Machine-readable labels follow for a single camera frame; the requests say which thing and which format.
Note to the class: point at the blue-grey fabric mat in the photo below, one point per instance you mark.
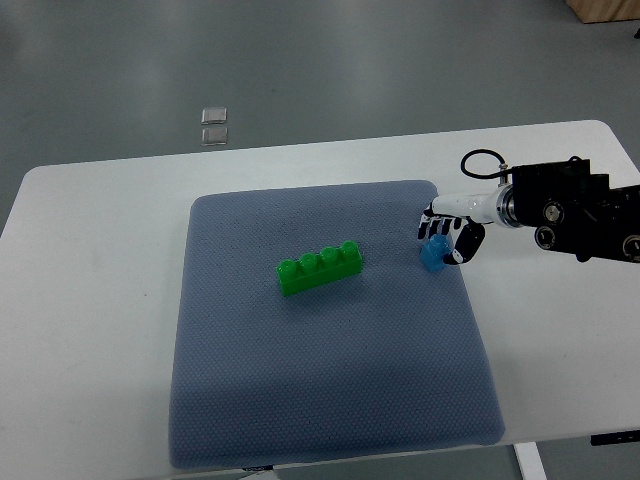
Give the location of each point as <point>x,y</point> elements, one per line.
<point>388,360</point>

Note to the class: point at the small blue block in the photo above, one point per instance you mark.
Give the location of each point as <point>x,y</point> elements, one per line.
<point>434,251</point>

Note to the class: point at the black table control box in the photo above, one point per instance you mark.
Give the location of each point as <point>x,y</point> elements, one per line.
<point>615,438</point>

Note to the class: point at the long green block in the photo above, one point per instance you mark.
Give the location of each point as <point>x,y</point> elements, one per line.
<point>312,270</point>

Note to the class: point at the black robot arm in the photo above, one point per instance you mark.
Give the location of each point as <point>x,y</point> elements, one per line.
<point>575,211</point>

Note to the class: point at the white table leg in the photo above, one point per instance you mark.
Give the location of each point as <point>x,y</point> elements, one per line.
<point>529,461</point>

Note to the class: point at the upper metal floor plate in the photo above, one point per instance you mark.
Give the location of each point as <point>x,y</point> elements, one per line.
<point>213,115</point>

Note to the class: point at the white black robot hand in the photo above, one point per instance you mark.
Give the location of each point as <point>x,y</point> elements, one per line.
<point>462,218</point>

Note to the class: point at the wooden box corner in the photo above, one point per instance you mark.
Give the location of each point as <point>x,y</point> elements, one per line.
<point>602,11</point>

